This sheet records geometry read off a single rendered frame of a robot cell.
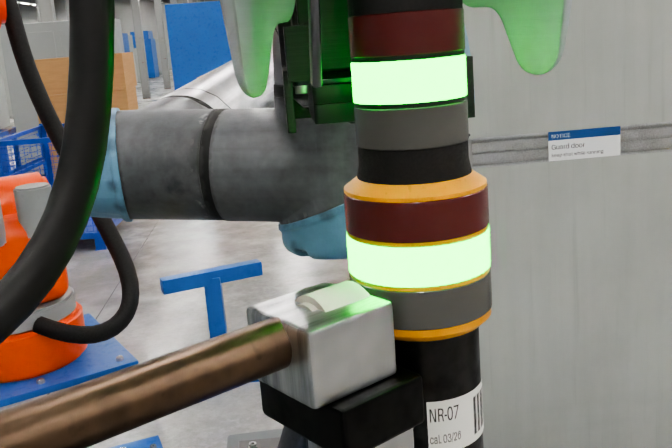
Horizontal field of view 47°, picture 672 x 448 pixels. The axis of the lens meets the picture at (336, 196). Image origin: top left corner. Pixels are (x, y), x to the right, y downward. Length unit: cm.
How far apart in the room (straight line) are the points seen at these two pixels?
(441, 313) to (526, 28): 9
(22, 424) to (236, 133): 33
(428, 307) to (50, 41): 1079
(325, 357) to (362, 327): 1
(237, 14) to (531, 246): 201
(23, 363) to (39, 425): 407
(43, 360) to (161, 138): 378
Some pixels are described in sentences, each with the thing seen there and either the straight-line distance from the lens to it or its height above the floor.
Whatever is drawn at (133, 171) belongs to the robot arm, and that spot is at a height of 155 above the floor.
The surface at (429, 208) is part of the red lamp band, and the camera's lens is 21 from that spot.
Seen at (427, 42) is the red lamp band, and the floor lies 162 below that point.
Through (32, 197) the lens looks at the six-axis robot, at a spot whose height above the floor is 94.
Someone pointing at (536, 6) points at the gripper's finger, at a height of 163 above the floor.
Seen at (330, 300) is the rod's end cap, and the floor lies 155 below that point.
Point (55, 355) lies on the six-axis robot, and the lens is 428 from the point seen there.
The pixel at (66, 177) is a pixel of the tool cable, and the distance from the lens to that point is 17.
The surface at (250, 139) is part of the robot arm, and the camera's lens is 48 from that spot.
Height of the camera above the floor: 162
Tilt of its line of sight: 12 degrees down
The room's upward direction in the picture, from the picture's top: 4 degrees counter-clockwise
